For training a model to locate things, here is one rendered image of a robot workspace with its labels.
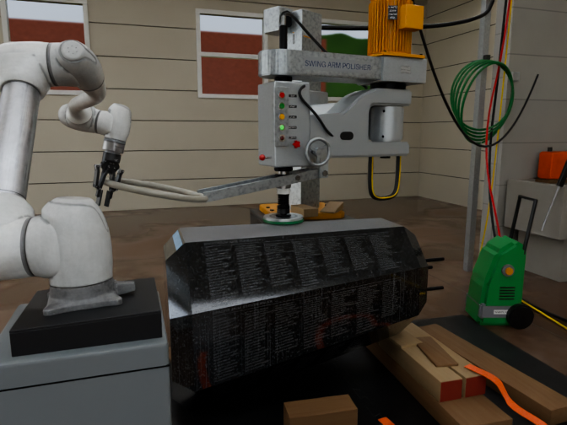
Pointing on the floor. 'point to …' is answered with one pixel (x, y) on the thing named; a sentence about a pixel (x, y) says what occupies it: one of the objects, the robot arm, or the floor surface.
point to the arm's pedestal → (86, 384)
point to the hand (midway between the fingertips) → (103, 198)
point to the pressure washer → (501, 280)
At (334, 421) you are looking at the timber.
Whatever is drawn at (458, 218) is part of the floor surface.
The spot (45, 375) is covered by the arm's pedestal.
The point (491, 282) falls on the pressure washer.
